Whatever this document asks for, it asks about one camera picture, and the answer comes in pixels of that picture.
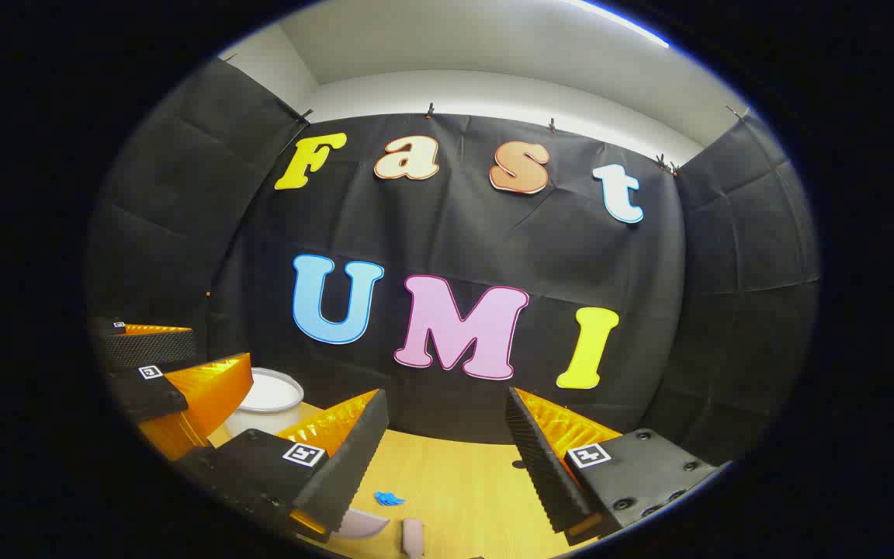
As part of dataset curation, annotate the black backdrop cloth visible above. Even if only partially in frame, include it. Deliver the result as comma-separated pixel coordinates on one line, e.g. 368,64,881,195
86,58,820,467

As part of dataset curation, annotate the wooden desktop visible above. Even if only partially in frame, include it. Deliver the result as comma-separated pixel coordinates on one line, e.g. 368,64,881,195
206,400,619,559

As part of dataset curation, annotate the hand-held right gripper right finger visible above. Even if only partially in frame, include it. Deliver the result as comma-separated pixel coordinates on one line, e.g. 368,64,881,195
504,386,731,547

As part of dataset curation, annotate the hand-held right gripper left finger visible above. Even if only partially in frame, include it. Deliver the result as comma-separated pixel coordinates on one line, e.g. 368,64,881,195
174,388,390,544

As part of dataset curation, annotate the grey plastic dustpan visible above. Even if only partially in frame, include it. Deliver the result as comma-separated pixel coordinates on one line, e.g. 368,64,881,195
337,507,390,541

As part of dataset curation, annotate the white garbage bin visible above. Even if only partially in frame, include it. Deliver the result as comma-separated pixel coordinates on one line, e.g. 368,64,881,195
223,367,305,437

